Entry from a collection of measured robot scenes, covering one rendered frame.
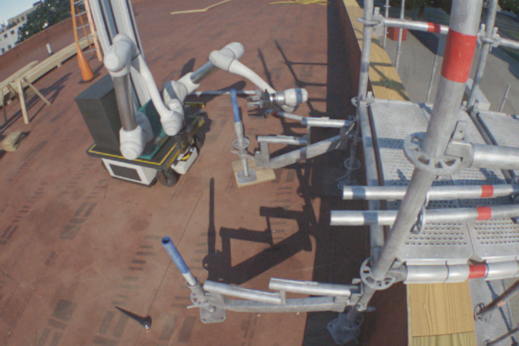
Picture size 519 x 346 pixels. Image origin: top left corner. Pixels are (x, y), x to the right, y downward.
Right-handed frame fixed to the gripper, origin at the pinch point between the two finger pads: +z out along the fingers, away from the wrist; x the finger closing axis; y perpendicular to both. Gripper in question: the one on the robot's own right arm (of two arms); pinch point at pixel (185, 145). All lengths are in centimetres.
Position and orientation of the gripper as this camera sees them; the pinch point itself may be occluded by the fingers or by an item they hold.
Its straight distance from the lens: 209.3
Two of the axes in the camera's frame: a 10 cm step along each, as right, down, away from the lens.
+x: -2.9, 6.2, -7.3
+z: 0.9, 7.7, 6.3
